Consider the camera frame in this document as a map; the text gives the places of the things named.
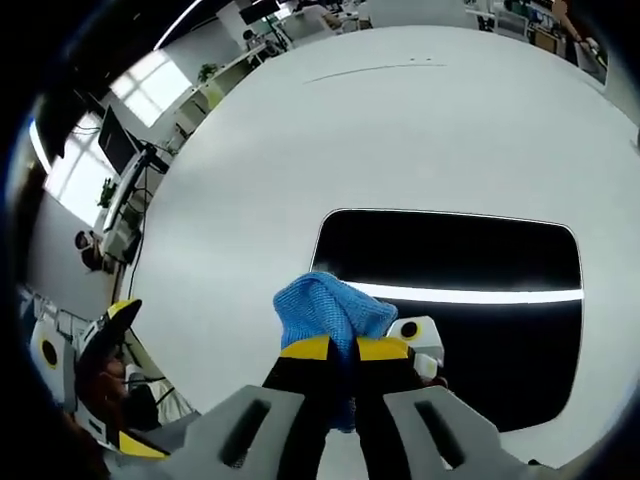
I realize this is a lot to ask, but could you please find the person's left hand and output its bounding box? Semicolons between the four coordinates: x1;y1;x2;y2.
77;357;129;437

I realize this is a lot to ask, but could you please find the small green plant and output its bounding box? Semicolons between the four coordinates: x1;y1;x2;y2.
96;176;117;210

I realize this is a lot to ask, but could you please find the blue cleaning cloth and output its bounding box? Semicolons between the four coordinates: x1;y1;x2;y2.
273;272;399;434

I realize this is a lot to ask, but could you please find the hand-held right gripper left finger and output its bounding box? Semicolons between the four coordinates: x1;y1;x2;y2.
119;333;354;480

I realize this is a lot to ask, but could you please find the black computer monitor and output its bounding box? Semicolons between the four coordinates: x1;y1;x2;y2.
97;104;144;174

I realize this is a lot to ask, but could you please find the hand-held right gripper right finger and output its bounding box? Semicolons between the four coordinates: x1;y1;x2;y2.
354;337;539;480

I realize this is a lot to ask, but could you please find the thin black cable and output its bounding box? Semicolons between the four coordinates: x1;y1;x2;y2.
126;218;147;302

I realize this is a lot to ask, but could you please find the black monitor stand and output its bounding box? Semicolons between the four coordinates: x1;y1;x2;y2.
130;141;172;202

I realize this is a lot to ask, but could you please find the white and green counter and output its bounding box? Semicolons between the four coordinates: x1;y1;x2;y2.
173;73;237;137

